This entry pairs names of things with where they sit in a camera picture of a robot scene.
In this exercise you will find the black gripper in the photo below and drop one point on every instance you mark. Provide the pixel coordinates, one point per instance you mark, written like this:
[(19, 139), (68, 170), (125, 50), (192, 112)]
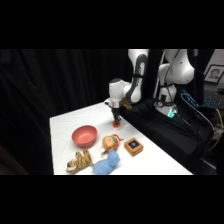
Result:
[(116, 112)]

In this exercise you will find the small orange cup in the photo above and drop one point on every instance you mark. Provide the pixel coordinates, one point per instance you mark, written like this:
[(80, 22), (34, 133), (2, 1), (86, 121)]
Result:
[(116, 124)]

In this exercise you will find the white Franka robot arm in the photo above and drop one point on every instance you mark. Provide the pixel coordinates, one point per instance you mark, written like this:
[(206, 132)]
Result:
[(117, 90)]

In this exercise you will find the pink bowl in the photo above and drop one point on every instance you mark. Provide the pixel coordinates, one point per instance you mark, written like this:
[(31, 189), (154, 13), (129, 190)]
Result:
[(84, 136)]

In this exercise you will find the orange doll with red hat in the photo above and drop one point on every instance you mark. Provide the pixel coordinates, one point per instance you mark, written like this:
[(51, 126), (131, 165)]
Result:
[(111, 143)]

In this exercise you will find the wooden block with blue square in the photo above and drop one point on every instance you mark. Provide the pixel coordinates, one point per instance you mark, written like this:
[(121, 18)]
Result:
[(133, 146)]

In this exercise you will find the blue plush toy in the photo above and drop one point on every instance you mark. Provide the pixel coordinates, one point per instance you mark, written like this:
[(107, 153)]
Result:
[(106, 163)]

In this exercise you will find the black cloth-covered robot stand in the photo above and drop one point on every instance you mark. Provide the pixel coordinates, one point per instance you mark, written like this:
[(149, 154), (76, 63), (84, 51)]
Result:
[(160, 133)]

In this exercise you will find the green base light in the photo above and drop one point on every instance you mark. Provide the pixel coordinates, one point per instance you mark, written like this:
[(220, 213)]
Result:
[(171, 112)]

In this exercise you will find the tiger plush toy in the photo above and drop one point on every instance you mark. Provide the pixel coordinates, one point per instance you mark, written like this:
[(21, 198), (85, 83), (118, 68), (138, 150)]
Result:
[(79, 162)]

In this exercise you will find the keyboard with blue lights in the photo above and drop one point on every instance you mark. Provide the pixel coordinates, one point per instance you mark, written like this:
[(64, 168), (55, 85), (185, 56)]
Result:
[(200, 99)]

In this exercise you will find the black curtain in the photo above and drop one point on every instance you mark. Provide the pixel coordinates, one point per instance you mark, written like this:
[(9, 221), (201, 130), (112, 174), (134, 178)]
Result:
[(33, 100)]

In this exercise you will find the framed portrait picture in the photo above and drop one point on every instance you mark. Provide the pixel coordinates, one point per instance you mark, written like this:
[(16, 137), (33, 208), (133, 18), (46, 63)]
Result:
[(214, 74)]

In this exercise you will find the yellowish wrist camera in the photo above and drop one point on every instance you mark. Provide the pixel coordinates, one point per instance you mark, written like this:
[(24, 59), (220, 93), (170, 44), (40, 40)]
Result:
[(126, 104)]

